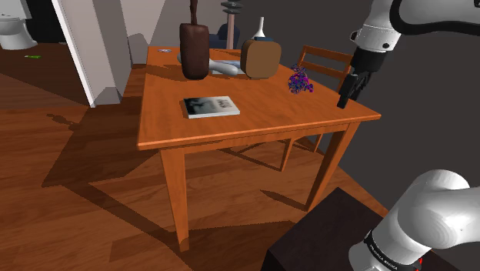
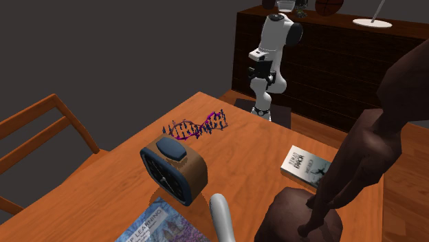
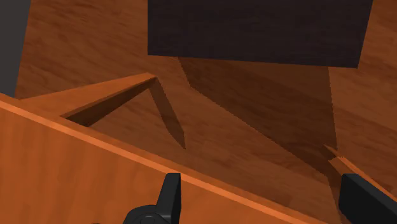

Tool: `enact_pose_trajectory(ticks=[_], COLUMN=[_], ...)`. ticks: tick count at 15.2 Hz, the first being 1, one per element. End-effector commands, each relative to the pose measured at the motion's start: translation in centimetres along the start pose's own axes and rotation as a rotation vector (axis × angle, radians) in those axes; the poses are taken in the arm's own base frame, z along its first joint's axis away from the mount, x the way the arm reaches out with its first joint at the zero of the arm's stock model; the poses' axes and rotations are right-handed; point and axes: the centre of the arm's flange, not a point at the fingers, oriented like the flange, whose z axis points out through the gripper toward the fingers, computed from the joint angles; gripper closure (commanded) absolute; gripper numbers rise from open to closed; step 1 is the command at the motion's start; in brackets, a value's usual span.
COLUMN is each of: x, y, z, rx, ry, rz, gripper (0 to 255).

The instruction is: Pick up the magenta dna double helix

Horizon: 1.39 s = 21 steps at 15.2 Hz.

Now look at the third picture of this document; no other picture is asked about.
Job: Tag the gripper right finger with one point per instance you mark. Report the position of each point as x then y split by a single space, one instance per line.
366 204

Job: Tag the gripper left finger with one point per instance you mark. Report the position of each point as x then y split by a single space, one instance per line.
170 198

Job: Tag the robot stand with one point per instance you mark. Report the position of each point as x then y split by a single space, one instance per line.
257 28

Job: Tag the orange wooden furniture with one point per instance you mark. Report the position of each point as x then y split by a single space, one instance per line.
62 173

